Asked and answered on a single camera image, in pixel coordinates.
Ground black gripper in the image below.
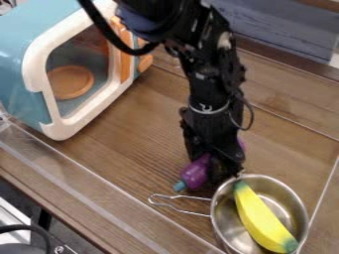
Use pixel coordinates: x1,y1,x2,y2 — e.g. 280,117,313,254
179,104,245,185

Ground purple toy eggplant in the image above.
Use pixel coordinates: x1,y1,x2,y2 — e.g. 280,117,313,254
172,137,247,192

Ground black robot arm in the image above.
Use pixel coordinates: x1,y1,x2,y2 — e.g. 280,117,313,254
116,0,247,183

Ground yellow toy banana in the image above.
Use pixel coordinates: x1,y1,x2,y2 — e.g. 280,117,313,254
233,181,299,254

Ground orange microwave turntable plate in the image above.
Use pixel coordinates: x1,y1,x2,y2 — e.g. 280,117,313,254
48,65,93,100

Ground blue toy microwave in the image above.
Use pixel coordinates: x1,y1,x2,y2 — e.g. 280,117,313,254
0,0,153,141

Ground silver pot with wire handle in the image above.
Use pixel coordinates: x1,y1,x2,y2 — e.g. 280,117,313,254
148,174,309,254

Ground black cable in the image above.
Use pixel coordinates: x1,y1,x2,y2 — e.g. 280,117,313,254
77,0,164,57

